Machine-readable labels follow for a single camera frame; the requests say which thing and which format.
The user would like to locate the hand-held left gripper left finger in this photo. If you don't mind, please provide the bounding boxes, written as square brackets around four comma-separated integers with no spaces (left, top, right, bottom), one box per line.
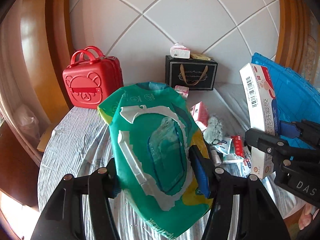
[36,158,125,240]

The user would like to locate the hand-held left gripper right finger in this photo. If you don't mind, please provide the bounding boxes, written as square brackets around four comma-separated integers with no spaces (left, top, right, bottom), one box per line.
[189,144,292,240]

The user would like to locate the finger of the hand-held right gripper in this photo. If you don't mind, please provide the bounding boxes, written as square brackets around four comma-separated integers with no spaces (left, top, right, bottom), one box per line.
[280,119,320,150]
[244,128,320,165]

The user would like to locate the blue plastic crate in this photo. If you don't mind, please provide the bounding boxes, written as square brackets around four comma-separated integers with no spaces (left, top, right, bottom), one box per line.
[251,52,320,150]

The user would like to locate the white cardboard box red print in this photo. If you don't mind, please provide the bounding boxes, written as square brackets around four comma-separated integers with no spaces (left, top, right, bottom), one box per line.
[239,63,277,180]

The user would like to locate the green wet wipes pack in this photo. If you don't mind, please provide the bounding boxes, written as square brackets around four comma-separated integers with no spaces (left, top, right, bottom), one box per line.
[97,81,214,239]

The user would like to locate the person's right hand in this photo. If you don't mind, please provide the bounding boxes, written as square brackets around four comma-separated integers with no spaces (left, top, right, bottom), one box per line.
[299,203,320,233]

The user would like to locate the small white bottle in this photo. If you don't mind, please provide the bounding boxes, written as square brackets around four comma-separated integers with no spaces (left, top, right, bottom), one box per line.
[212,150,223,166]

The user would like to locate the white sachet blue cross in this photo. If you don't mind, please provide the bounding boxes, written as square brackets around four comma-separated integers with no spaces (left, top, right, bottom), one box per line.
[240,147,254,176]

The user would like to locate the red white small box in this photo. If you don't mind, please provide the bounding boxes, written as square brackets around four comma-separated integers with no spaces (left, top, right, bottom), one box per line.
[230,135,244,158]

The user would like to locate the grey fluffy cloth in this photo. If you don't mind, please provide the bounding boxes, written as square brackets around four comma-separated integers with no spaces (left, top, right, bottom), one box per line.
[203,116,225,145]

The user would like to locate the small pink tissue pack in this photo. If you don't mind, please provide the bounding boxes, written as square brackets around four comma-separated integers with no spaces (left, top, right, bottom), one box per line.
[174,85,189,98]

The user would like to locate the clear plastic bag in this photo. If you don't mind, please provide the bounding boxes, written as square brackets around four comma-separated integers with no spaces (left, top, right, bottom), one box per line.
[14,104,42,143]

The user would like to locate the red bear carry case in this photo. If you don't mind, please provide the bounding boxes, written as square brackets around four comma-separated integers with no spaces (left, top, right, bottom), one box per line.
[62,46,124,110]

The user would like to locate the black gift box with handles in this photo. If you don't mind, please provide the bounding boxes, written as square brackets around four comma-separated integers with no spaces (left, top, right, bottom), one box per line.
[165,55,218,91]

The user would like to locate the wooden door frame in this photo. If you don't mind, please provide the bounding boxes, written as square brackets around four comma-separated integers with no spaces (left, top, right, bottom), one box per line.
[22,0,75,110]
[275,0,320,80]

